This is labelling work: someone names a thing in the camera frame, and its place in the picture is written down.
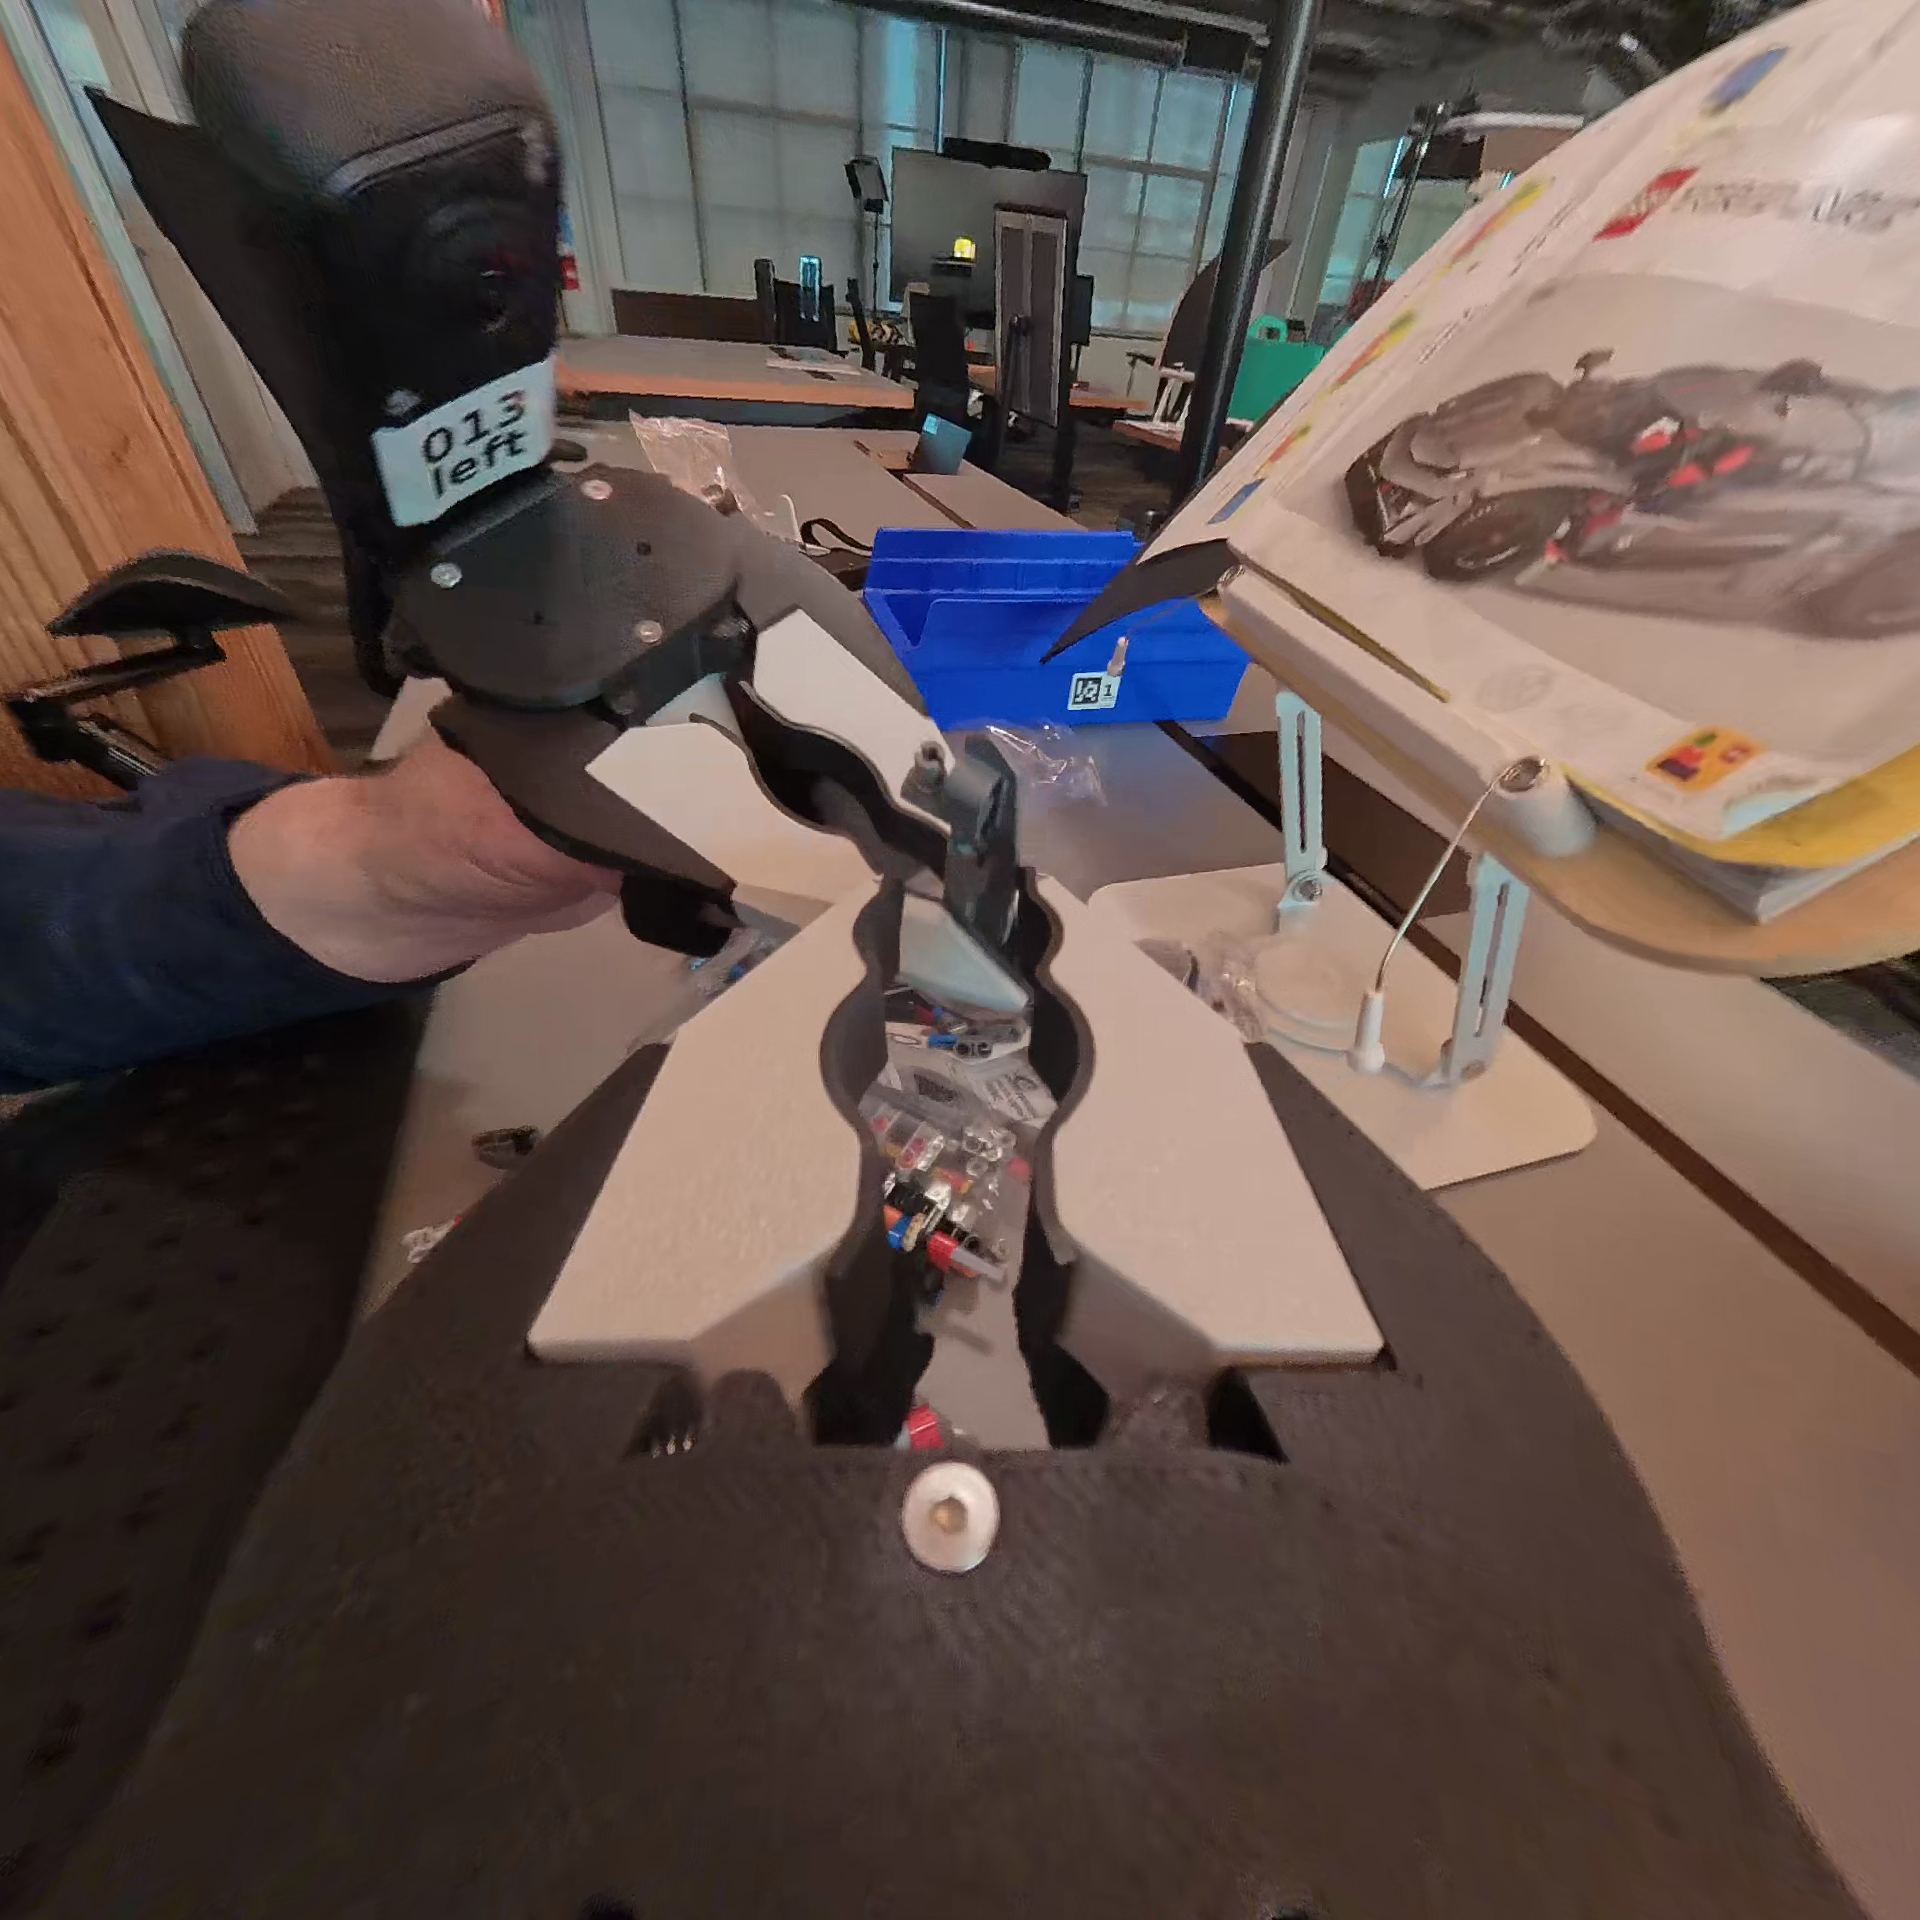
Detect green bag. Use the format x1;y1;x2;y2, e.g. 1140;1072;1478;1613
1230;314;1333;438

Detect lego instruction booklet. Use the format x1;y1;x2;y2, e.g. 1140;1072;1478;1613
1051;0;1920;923

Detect small clear zip bag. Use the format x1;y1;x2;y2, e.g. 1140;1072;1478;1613
961;719;1113;802

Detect small clear plastic bag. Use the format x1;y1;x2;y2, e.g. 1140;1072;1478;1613
631;417;740;501

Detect blue plastic bin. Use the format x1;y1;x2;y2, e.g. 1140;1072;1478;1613
863;526;1254;725

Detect large paned window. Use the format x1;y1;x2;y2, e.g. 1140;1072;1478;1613
577;0;1254;338

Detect black monitor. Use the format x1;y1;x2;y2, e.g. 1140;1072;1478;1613
888;147;1093;328

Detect dark steel column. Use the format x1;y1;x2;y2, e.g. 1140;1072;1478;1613
1182;0;1325;501

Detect person's left hand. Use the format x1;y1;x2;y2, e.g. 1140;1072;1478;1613
226;733;632;988

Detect person's left forearm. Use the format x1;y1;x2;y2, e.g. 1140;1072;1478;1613
0;757;443;1095

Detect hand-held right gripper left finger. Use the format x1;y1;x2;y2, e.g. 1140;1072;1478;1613
528;878;911;1445

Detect wooden partition panel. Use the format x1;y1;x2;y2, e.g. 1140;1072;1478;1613
0;46;335;802

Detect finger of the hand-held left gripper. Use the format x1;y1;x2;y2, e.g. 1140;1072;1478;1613
724;608;970;886
585;717;903;910

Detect black office chair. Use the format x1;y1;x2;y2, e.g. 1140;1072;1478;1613
46;91;362;790

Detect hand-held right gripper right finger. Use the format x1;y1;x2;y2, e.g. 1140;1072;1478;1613
1016;873;1385;1449

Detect wooden table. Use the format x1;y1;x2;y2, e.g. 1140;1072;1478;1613
555;331;920;431

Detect black perforated board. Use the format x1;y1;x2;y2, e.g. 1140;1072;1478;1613
0;990;665;1920

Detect dark grey lego panel assembly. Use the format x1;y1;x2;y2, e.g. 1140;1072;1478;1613
896;734;1040;1019

